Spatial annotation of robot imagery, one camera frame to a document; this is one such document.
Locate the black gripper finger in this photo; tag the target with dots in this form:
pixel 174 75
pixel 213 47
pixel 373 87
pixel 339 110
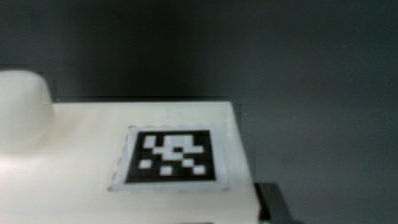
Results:
pixel 273 210

